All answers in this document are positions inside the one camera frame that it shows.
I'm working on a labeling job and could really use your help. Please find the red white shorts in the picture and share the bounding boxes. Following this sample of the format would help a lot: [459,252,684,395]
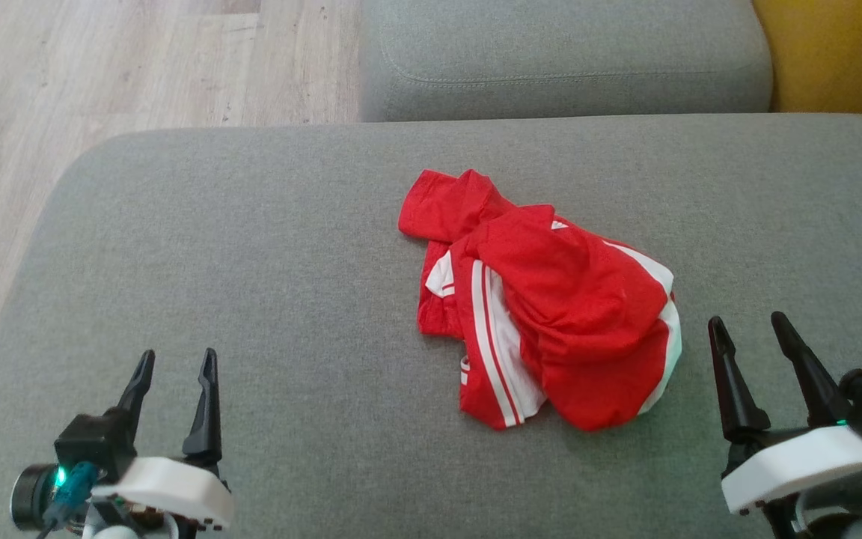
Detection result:
[468,206,683,433]

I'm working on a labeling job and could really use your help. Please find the red white t-shirt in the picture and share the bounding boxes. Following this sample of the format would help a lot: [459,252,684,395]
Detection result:
[399,169,551,430]

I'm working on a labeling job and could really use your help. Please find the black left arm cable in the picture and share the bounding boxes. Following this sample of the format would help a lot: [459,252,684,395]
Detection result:
[34,462,100,539]

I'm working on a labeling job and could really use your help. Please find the grey sofa back cushion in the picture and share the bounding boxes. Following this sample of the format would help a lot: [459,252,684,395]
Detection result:
[358,0,774,123]

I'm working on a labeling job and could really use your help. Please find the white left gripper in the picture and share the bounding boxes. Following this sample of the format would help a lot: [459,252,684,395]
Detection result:
[92,348,234,534]

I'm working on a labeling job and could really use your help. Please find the yellow cushion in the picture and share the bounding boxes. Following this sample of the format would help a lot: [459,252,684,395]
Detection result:
[751,0,862,117]

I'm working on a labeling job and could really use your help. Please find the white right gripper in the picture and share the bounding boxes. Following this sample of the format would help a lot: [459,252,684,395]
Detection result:
[708,311,862,516]

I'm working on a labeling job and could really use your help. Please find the grey sofa seat cushion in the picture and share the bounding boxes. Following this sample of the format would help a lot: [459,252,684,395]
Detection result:
[0,114,862,539]

